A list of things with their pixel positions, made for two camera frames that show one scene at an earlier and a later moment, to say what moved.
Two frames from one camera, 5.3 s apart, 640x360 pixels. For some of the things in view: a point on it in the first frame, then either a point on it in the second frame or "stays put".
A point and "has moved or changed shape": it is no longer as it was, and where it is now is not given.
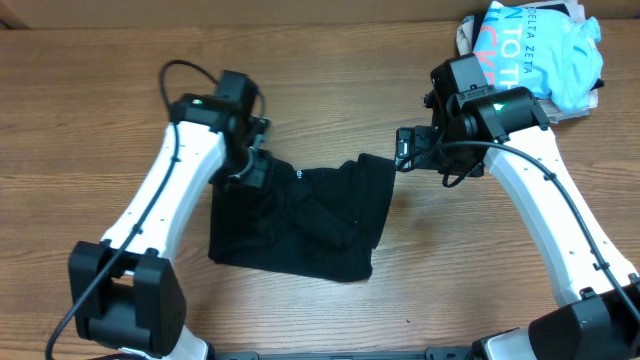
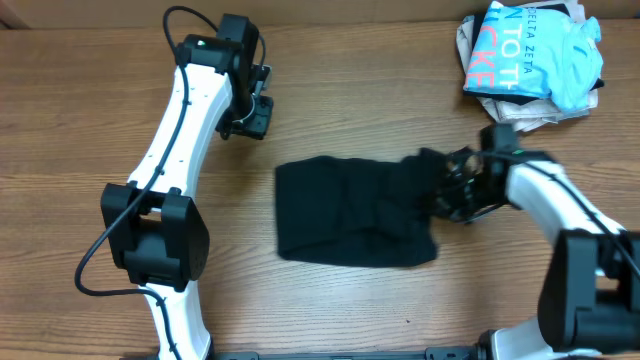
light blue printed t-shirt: (546, 50) stays put
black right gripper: (421, 137) to (447, 201)
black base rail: (441, 353) stays put
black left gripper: (259, 176) to (256, 126)
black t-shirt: (322, 222) has moved or changed shape
